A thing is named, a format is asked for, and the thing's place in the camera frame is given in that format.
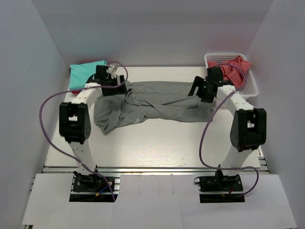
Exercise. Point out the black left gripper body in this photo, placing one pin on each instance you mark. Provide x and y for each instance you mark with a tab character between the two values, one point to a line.
113	88

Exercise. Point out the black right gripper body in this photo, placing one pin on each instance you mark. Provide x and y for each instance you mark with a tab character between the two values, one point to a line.
203	92

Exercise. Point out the grey t-shirt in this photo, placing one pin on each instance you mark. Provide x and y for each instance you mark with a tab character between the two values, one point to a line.
150	100

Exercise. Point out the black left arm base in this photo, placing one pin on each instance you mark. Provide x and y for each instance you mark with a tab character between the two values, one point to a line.
93	189

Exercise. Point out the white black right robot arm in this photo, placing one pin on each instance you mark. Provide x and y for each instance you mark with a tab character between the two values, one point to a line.
248	129

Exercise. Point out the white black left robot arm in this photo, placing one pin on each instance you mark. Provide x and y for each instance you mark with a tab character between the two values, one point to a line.
74	118

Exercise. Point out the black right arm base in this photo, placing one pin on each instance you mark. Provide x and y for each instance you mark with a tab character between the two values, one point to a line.
213	189

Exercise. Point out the folded teal t-shirt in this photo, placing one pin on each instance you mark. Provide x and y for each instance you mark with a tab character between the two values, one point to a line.
79	73

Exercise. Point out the crumpled pink t-shirt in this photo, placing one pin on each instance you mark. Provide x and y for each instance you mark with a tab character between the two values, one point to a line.
233	70

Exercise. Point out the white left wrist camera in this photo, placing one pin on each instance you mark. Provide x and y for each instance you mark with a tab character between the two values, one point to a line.
112	70

